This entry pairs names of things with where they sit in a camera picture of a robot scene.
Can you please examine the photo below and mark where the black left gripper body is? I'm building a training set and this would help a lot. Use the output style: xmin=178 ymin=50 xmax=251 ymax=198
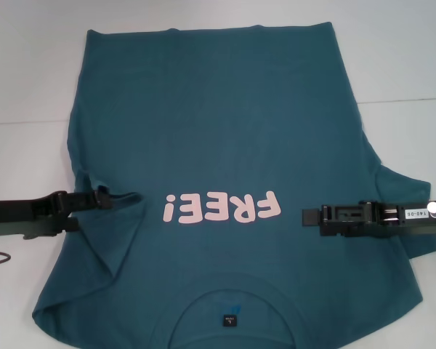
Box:
xmin=0 ymin=191 xmax=72 ymax=241

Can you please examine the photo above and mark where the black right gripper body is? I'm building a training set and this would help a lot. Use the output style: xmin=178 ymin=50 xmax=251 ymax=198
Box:
xmin=343 ymin=199 xmax=436 ymax=239

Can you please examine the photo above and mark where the teal T-shirt pink FREE print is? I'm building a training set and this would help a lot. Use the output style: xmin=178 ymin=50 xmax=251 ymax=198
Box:
xmin=31 ymin=22 xmax=436 ymax=349

